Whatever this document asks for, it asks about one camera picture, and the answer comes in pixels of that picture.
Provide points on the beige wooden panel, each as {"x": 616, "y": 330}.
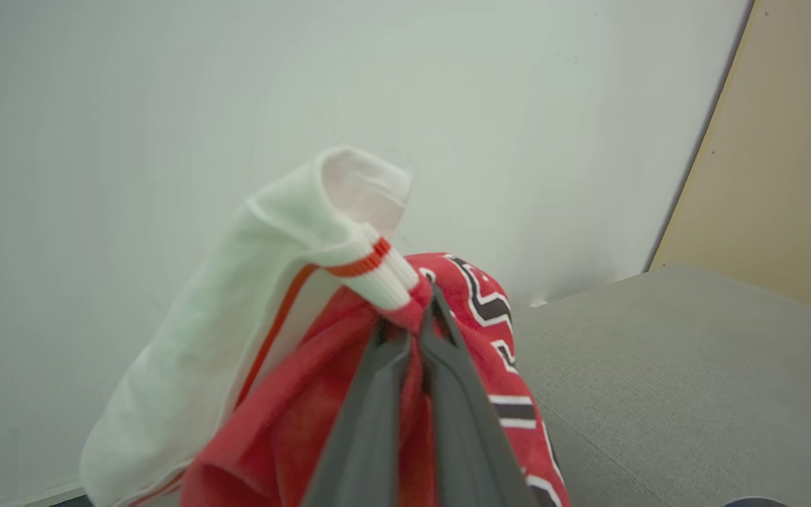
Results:
{"x": 778, "y": 176}

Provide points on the white and black baseboard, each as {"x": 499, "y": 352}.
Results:
{"x": 60, "y": 493}

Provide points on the red and white sports jersey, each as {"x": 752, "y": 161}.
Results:
{"x": 279, "y": 429}

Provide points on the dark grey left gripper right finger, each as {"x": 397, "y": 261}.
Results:
{"x": 465, "y": 436}

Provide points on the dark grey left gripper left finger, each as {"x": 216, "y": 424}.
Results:
{"x": 370, "y": 429}

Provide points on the grey fabric sofa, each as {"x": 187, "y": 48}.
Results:
{"x": 694, "y": 387}

